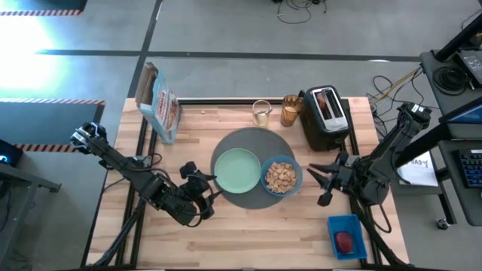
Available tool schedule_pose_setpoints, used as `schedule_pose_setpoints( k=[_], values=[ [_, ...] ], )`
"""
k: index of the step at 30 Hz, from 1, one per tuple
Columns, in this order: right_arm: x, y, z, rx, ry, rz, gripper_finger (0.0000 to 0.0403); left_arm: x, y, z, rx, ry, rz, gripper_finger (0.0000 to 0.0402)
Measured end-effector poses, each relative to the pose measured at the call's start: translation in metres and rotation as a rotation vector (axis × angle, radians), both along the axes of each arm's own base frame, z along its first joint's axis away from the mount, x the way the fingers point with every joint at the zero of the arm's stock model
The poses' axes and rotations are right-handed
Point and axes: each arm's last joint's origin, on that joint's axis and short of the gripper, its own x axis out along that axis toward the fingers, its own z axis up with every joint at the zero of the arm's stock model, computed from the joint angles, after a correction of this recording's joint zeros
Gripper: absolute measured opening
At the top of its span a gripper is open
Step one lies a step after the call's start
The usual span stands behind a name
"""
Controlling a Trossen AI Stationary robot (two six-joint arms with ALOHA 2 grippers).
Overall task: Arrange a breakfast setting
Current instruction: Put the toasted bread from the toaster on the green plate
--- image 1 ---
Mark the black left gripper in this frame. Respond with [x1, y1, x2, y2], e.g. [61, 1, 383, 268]
[179, 160, 224, 221]

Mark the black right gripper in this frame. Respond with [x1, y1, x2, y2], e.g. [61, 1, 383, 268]
[306, 151, 365, 208]

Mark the blue bowl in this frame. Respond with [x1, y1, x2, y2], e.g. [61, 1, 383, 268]
[260, 154, 304, 198]

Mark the amber faceted tumbler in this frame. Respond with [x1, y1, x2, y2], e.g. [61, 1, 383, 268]
[279, 94, 304, 128]

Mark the red apple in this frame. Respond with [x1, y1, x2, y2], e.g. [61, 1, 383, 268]
[334, 230, 355, 254]

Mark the blue cinnamon squares cereal box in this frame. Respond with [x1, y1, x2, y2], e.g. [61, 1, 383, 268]
[134, 61, 183, 145]

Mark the pale green plate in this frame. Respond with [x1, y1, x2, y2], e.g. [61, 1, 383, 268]
[213, 147, 262, 195]

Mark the cereal squares heap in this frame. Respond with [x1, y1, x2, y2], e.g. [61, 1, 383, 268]
[264, 161, 299, 194]

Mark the black toaster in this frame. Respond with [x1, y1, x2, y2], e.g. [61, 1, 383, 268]
[298, 84, 352, 153]

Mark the blue plastic bin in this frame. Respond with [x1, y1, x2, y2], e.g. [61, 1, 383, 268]
[326, 213, 368, 262]

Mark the grey round woven placemat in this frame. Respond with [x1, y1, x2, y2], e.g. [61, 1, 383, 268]
[209, 126, 297, 211]

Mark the brown toast slice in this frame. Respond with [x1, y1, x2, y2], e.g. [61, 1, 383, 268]
[316, 90, 328, 112]

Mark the clear ribbed glass jar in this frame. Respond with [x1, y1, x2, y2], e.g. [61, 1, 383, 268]
[252, 99, 273, 128]

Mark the white paper sheet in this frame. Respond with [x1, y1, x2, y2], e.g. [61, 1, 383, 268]
[396, 150, 440, 188]

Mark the grey side desk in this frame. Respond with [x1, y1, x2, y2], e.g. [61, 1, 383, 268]
[419, 47, 482, 227]

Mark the black keyboard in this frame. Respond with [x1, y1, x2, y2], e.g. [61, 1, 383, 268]
[458, 148, 482, 190]

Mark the dark side table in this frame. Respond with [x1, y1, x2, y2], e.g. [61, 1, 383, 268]
[0, 161, 62, 266]

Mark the black device with blue light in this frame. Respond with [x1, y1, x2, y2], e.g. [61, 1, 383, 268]
[0, 139, 24, 169]

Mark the floor cable bundle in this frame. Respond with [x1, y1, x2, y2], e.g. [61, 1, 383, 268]
[366, 65, 442, 141]

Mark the coiled black cable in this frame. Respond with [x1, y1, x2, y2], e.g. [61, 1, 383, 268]
[432, 65, 470, 92]

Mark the black floor cable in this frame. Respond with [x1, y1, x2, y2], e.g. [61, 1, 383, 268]
[276, 0, 329, 26]

